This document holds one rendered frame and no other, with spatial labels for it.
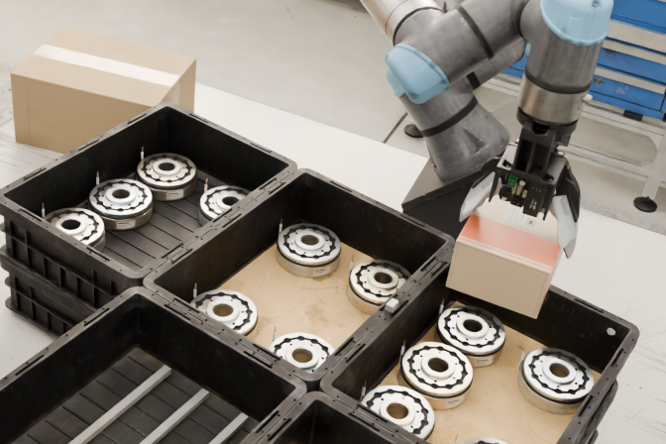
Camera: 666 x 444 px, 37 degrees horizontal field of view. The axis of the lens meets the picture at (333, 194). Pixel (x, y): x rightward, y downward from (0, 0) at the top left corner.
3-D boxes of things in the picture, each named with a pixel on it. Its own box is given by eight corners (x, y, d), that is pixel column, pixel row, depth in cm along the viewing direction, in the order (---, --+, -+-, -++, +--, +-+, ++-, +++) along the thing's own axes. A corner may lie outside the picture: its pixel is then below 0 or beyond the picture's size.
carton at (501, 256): (480, 221, 140) (491, 177, 136) (564, 250, 137) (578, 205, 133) (445, 286, 128) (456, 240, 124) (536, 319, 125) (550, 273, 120)
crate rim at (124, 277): (166, 110, 181) (166, 99, 180) (301, 176, 169) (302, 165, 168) (-12, 207, 152) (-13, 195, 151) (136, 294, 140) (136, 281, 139)
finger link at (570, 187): (551, 228, 125) (526, 168, 122) (554, 220, 127) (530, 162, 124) (587, 221, 123) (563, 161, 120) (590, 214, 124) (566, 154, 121)
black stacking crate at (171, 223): (165, 156, 186) (166, 102, 180) (294, 221, 174) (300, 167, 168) (-5, 257, 158) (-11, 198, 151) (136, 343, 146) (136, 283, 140)
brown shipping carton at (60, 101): (193, 123, 217) (196, 57, 208) (154, 176, 199) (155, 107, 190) (65, 92, 221) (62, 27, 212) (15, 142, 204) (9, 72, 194)
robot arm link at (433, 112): (412, 123, 187) (373, 62, 183) (474, 82, 185) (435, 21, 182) (422, 137, 175) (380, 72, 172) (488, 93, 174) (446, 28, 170)
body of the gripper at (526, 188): (484, 205, 120) (504, 120, 114) (502, 170, 127) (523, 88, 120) (545, 226, 118) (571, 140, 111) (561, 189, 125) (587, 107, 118)
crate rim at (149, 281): (301, 176, 169) (302, 165, 168) (457, 252, 157) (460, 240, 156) (136, 295, 140) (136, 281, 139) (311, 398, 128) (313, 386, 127)
